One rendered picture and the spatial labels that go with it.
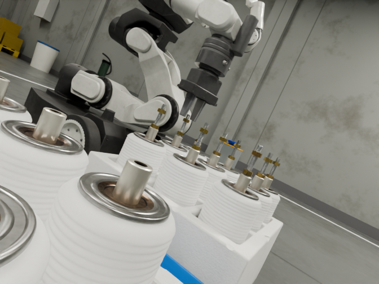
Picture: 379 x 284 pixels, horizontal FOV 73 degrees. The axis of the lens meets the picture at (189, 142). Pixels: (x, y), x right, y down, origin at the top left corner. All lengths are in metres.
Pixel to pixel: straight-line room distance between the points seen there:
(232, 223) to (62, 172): 0.29
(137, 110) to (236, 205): 0.63
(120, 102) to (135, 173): 0.92
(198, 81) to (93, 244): 0.53
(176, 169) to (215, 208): 0.10
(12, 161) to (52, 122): 0.05
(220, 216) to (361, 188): 3.31
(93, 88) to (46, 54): 5.42
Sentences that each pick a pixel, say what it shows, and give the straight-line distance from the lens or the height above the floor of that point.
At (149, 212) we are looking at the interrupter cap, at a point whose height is 0.25.
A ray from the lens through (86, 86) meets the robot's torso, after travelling 1.21.
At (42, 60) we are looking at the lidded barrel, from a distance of 6.58.
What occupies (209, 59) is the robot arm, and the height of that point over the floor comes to 0.49.
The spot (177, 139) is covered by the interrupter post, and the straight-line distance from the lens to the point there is 0.68.
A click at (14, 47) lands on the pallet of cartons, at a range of 7.70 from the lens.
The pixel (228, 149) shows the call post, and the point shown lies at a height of 0.30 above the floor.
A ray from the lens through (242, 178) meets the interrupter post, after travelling 0.48.
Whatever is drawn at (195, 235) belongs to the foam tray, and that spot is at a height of 0.16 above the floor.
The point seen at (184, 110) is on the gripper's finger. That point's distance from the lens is 0.67.
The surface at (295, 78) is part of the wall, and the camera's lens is 3.94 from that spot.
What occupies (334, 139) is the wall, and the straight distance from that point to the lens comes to 3.72.
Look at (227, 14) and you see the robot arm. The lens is 0.68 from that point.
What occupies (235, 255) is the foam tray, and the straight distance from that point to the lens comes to 0.43.
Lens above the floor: 0.33
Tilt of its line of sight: 4 degrees down
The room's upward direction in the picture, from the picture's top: 25 degrees clockwise
